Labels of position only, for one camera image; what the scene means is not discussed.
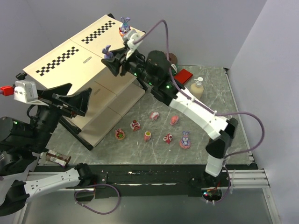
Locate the strawberry cake toy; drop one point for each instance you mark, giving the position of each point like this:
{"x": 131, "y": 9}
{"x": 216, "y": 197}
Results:
{"x": 135, "y": 125}

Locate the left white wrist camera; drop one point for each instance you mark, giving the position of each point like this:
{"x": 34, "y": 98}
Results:
{"x": 25, "y": 92}

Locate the pink white small toy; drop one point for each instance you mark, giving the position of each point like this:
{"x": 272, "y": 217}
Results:
{"x": 154, "y": 116}

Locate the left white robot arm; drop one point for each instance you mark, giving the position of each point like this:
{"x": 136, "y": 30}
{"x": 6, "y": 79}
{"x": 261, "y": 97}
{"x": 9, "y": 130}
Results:
{"x": 22, "y": 143}

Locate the purple sitting bunny toy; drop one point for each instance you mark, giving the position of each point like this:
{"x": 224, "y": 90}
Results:
{"x": 108, "y": 55}

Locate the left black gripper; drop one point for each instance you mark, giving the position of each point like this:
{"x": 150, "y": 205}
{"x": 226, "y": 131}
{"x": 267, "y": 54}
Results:
{"x": 57, "y": 102}

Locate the pink roll cake toy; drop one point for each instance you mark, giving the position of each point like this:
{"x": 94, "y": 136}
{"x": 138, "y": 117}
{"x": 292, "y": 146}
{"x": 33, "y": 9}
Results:
{"x": 147, "y": 136}

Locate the red white fish toy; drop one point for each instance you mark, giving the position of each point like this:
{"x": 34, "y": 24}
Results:
{"x": 168, "y": 138}

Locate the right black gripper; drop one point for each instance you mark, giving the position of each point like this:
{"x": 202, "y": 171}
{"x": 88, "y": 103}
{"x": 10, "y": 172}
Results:
{"x": 123, "y": 61}

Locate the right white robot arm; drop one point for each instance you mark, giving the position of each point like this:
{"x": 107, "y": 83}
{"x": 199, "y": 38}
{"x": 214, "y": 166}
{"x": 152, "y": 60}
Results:
{"x": 220, "y": 129}

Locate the red box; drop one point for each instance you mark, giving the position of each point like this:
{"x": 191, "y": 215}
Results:
{"x": 183, "y": 76}

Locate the beige three-tier shelf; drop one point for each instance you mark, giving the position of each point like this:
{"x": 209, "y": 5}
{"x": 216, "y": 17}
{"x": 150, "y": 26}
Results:
{"x": 78, "y": 61}

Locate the pink piglet toy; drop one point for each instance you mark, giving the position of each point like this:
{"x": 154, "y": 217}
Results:
{"x": 174, "y": 119}

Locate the brown snack packet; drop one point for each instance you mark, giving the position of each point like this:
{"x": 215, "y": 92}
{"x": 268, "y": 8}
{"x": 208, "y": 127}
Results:
{"x": 58, "y": 158}

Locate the beige soap pump bottle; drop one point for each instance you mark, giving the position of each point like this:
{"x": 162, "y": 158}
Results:
{"x": 197, "y": 88}

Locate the brown green plush toy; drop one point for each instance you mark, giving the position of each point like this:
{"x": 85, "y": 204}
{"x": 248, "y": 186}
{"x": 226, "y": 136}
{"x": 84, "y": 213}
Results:
{"x": 174, "y": 63}

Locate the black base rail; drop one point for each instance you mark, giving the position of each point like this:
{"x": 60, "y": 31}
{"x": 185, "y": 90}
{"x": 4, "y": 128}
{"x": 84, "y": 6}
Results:
{"x": 149, "y": 180}

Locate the pink clover donut toy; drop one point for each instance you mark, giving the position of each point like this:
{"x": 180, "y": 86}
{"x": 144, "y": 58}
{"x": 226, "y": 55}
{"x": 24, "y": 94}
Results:
{"x": 119, "y": 134}

